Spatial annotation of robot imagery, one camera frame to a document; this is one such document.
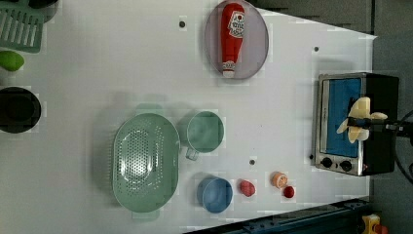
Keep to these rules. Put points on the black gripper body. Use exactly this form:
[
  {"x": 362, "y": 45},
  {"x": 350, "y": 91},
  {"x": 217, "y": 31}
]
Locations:
[{"x": 405, "y": 130}]

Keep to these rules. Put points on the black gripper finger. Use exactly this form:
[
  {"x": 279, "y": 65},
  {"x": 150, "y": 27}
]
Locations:
[{"x": 375, "y": 125}]

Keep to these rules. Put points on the peeled toy banana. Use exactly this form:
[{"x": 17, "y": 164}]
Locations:
[{"x": 360, "y": 112}]

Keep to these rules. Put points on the green mug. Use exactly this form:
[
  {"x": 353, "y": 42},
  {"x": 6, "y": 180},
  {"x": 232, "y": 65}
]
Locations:
[{"x": 205, "y": 132}]

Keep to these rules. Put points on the silver black toaster oven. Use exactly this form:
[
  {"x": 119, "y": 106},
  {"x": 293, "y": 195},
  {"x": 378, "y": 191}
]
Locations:
[{"x": 336, "y": 95}]

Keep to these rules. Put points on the orange half toy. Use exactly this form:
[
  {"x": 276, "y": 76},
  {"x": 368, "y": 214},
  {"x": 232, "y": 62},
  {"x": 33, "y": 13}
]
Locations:
[{"x": 279, "y": 180}]

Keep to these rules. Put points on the small red toy tomato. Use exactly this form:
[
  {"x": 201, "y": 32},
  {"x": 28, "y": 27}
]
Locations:
[{"x": 289, "y": 192}]

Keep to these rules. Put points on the red toy strawberry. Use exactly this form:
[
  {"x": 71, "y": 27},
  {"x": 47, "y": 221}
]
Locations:
[{"x": 247, "y": 188}]

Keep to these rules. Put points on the grey round plate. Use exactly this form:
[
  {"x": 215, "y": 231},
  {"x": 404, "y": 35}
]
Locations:
[{"x": 255, "y": 45}]

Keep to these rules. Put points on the blue cup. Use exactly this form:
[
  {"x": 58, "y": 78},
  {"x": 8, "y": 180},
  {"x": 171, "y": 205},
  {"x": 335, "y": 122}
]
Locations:
[{"x": 215, "y": 194}]

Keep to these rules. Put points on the red ketchup bottle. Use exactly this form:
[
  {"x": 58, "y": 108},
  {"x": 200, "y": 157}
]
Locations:
[{"x": 231, "y": 36}]

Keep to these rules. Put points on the green perforated colander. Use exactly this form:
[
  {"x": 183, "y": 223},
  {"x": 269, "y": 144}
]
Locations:
[{"x": 145, "y": 162}]

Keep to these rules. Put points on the black round bowl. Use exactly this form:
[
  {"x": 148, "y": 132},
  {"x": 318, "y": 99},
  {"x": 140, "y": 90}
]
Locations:
[{"x": 20, "y": 110}]

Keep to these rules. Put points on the green dish rack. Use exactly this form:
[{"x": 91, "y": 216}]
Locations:
[{"x": 21, "y": 27}]

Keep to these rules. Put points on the green toy fruit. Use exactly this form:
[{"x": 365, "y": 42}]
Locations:
[{"x": 11, "y": 61}]

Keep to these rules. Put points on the blue metal frame rail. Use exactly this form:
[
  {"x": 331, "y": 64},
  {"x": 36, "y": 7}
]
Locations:
[{"x": 337, "y": 218}]

